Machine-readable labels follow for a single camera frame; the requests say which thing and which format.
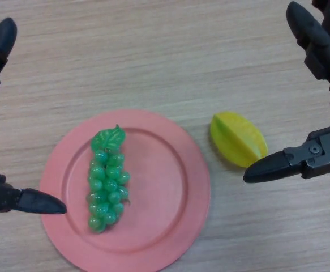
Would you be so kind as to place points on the pink round plate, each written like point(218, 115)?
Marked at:
point(159, 184)

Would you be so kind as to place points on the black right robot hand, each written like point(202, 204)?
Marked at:
point(326, 153)

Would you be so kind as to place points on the green plastic grape bunch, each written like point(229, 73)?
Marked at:
point(108, 184)

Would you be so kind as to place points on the yellow green starfruit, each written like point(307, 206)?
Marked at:
point(238, 139)

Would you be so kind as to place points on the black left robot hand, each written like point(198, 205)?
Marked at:
point(37, 202)

